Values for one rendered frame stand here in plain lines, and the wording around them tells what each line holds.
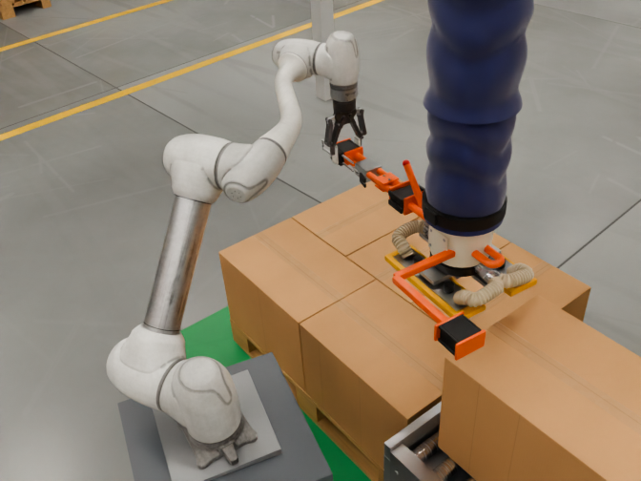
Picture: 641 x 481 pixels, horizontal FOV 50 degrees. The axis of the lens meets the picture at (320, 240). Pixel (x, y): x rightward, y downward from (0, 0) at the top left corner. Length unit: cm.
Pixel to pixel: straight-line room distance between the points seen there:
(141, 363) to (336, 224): 145
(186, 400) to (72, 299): 214
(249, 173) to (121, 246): 245
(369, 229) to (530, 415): 148
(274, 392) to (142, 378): 43
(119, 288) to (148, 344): 195
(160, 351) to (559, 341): 110
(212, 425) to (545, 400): 86
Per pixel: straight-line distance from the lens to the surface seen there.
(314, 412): 294
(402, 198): 208
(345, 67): 217
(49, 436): 324
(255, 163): 178
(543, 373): 194
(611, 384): 197
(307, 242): 301
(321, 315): 265
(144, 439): 210
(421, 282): 196
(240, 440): 198
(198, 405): 181
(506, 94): 166
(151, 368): 191
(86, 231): 437
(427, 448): 224
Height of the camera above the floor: 235
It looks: 37 degrees down
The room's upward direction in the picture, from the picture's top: 4 degrees counter-clockwise
